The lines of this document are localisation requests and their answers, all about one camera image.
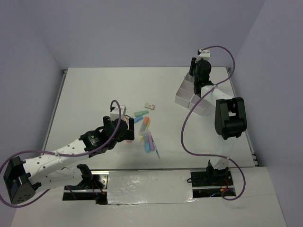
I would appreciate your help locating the pink eraser block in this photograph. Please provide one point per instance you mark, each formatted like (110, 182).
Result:
(129, 122)

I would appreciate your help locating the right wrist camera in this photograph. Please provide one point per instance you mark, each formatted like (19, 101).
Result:
(203, 54)

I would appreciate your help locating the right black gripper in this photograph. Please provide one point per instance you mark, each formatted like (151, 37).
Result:
(194, 63)

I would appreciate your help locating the blue pen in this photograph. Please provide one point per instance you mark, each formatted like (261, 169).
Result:
(156, 151)

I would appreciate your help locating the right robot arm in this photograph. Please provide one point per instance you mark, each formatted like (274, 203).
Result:
(229, 117)

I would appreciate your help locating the orange cap highlighter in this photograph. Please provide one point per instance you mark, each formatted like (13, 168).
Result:
(145, 122)

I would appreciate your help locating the white compartment container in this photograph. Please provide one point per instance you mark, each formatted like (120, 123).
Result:
(203, 108)
(185, 92)

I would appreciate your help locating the purple highlighter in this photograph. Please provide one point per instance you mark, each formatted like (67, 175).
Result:
(152, 144)

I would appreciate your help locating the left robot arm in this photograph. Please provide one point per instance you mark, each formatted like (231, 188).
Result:
(24, 178)

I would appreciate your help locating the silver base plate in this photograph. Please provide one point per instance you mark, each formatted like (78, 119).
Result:
(149, 187)

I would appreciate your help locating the yellow highlighter pen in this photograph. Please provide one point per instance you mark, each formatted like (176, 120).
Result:
(145, 131)

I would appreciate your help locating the blue highlighter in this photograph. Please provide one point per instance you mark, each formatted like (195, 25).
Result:
(146, 144)

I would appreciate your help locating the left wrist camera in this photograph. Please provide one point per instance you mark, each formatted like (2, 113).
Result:
(116, 111)

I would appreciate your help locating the white compartment container right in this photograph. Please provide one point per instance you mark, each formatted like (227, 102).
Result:
(203, 108)

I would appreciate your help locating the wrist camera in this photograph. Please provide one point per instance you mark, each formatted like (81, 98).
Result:
(116, 111)
(203, 54)

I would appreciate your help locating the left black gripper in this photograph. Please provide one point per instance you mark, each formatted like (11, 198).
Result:
(129, 134)

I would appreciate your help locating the green translucent case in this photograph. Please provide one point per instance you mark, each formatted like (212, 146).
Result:
(140, 113)

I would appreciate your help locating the white eraser box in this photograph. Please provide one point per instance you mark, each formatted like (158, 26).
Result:
(149, 106)

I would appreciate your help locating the white compartment container left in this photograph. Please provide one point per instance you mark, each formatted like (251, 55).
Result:
(185, 92)

